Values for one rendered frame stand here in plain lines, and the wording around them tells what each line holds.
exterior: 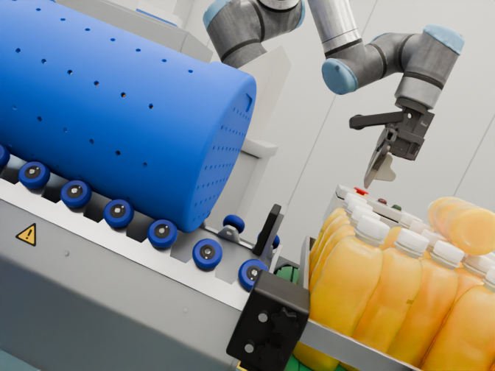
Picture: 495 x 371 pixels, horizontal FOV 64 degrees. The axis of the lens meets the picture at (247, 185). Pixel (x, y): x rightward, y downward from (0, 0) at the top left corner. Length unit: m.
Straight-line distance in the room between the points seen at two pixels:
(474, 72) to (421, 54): 2.59
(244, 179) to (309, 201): 2.13
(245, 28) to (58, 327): 1.04
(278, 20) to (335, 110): 1.96
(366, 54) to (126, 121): 0.60
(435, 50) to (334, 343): 0.66
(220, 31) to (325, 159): 2.11
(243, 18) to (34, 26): 0.85
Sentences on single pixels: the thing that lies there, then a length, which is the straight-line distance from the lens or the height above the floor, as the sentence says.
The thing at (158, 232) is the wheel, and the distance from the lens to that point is 0.61.
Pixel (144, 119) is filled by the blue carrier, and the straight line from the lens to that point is 0.57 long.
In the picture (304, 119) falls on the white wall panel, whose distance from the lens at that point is 3.34.
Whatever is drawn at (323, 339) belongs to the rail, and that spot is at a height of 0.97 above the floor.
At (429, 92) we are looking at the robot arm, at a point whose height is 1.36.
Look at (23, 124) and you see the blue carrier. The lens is 0.67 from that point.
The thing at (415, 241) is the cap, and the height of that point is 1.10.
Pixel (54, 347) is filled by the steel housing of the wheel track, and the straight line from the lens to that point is 0.79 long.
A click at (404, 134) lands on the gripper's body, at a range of 0.94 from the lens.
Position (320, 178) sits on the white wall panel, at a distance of 3.34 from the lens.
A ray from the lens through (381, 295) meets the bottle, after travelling 0.58.
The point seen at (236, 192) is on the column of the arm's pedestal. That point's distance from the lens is 1.27.
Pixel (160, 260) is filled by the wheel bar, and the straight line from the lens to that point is 0.62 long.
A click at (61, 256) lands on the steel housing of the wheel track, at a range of 0.67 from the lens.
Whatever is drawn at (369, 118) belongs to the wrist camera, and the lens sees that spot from 0.95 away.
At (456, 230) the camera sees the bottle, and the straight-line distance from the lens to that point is 0.67.
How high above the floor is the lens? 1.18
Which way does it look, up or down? 10 degrees down
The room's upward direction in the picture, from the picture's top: 22 degrees clockwise
